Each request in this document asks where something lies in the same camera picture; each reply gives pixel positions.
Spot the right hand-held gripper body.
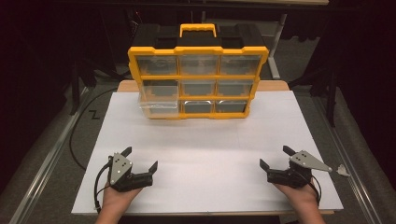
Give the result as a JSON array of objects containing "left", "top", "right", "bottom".
[{"left": 266, "top": 149, "right": 333, "bottom": 189}]

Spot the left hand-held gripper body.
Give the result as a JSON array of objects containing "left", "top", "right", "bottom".
[{"left": 106, "top": 151, "right": 154, "bottom": 192}]

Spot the person's right hand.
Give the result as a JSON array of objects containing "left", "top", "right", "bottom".
[{"left": 273, "top": 181, "right": 319, "bottom": 209}]

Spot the person's left hand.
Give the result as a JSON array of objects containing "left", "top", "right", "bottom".
[{"left": 101, "top": 181, "right": 143, "bottom": 214}]

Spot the small white paper scrap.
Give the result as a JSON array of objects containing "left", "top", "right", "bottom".
[{"left": 335, "top": 163, "right": 351, "bottom": 177}]

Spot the white table cover board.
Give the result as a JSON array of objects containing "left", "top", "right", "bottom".
[{"left": 71, "top": 90, "right": 345, "bottom": 217}]

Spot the clear plastic pull-out bin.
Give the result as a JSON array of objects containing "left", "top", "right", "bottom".
[{"left": 137, "top": 79, "right": 180, "bottom": 119}]

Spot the black stand leg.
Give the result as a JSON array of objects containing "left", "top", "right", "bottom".
[
  {"left": 325, "top": 66, "right": 338, "bottom": 128},
  {"left": 68, "top": 57, "right": 98, "bottom": 117}
]

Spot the yellow black drawer organizer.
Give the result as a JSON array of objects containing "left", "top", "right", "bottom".
[{"left": 127, "top": 22, "right": 270, "bottom": 120}]

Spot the white metal stand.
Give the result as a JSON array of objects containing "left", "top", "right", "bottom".
[{"left": 266, "top": 12, "right": 289, "bottom": 80}]

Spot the set of clear drawers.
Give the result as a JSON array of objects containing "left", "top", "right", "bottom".
[{"left": 135, "top": 54, "right": 262, "bottom": 114}]

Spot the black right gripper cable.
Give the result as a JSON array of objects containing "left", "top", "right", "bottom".
[{"left": 308, "top": 174, "right": 322, "bottom": 207}]

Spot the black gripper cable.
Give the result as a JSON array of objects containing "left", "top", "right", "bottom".
[
  {"left": 93, "top": 156, "right": 114, "bottom": 215},
  {"left": 308, "top": 174, "right": 322, "bottom": 207}
]

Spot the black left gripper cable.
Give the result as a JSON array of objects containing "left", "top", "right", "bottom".
[{"left": 93, "top": 156, "right": 114, "bottom": 215}]

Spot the metal floor rail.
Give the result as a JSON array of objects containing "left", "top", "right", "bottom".
[
  {"left": 8, "top": 87, "right": 90, "bottom": 224},
  {"left": 312, "top": 95, "right": 378, "bottom": 224}
]

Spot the black floor cable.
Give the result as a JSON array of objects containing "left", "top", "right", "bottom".
[{"left": 68, "top": 87, "right": 120, "bottom": 172}]

